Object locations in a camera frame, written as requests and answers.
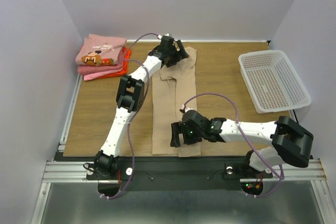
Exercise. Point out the dark pink folded shirt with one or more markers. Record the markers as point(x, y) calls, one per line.
point(83, 70)

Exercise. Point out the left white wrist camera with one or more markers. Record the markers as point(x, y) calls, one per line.
point(159, 36)

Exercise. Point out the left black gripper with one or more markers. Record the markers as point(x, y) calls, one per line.
point(178, 57)

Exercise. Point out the pink printed folded shirt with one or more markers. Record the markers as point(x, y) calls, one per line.
point(100, 51)

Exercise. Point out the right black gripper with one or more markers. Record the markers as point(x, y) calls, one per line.
point(177, 134)

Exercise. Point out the aluminium frame rail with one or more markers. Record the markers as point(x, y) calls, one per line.
point(59, 171)

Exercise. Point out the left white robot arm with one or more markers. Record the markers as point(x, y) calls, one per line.
point(131, 94)

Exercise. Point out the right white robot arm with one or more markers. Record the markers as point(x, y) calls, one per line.
point(274, 143)

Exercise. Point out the orange folded shirt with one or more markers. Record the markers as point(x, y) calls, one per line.
point(126, 57)

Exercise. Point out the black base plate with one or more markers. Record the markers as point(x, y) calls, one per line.
point(176, 174)

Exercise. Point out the white plastic basket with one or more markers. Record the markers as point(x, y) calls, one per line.
point(272, 82)

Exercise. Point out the beige t shirt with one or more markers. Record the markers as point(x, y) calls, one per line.
point(171, 88)

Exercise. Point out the light pink folded shirt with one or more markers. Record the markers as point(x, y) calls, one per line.
point(102, 75)

